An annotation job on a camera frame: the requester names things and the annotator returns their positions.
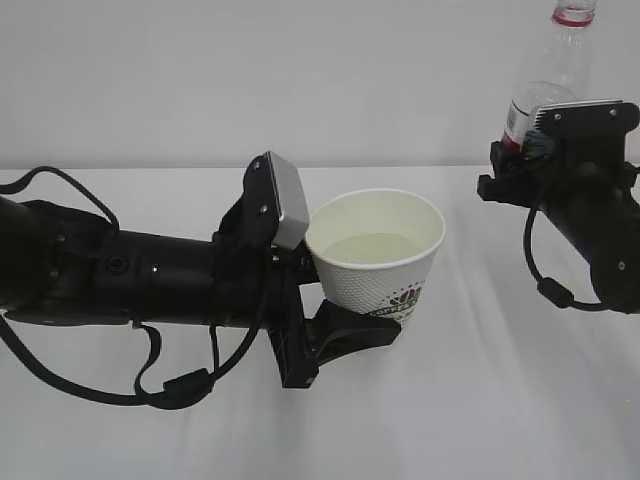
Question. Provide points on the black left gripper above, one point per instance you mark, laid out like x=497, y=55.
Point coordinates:
x=256, y=285

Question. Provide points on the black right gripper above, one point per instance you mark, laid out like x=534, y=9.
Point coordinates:
x=547, y=169

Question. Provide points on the white paper cup green logo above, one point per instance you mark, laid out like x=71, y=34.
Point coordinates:
x=373, y=250

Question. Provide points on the clear plastic water bottle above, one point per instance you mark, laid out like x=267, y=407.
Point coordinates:
x=555, y=69

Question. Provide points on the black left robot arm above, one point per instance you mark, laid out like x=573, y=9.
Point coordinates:
x=66, y=267

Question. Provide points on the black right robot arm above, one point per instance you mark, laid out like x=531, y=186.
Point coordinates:
x=606, y=235

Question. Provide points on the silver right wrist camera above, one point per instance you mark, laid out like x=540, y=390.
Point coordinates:
x=550, y=123

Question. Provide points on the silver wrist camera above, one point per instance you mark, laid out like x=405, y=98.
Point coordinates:
x=275, y=210
x=550, y=123

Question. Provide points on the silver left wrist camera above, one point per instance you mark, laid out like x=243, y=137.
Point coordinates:
x=275, y=210

